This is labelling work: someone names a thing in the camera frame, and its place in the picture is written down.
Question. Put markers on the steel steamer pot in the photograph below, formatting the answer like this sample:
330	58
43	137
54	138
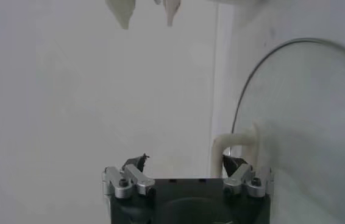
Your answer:
122	10

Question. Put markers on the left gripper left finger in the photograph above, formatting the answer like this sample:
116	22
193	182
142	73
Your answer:
130	182

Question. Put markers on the round glass pot lid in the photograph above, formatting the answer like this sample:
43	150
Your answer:
297	121

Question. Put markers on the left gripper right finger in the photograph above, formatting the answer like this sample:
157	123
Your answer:
248	182

